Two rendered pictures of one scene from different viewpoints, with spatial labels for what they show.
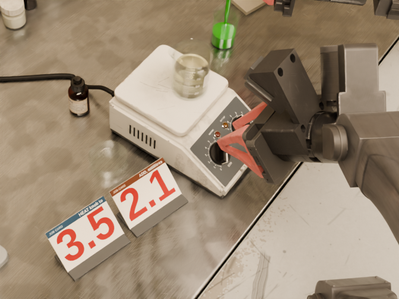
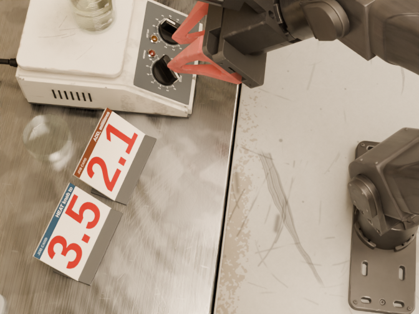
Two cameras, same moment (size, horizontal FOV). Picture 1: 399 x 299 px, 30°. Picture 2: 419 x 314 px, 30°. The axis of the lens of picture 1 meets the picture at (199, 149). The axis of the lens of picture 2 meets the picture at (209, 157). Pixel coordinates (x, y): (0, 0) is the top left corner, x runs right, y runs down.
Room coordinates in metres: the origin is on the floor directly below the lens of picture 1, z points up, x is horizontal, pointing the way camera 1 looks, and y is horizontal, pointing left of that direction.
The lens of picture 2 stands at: (0.14, 0.10, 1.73)
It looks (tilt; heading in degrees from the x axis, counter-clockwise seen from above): 65 degrees down; 338
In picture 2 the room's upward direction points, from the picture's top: straight up
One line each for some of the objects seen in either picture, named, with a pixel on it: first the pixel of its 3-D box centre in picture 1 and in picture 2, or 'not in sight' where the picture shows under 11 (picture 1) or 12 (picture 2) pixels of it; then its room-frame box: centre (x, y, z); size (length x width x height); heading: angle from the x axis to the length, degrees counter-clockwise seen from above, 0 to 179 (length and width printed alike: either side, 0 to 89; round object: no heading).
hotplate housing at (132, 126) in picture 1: (184, 117); (104, 50); (0.65, 0.03, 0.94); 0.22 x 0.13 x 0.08; 63
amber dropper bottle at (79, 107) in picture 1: (78, 93); not in sight; (0.67, 0.18, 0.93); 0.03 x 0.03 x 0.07
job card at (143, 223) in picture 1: (149, 196); (116, 156); (0.52, 0.06, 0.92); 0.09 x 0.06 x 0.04; 138
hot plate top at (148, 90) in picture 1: (171, 88); (77, 27); (0.66, 0.05, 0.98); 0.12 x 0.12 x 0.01; 63
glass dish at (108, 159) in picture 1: (108, 159); (47, 138); (0.58, 0.12, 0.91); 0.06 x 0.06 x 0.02
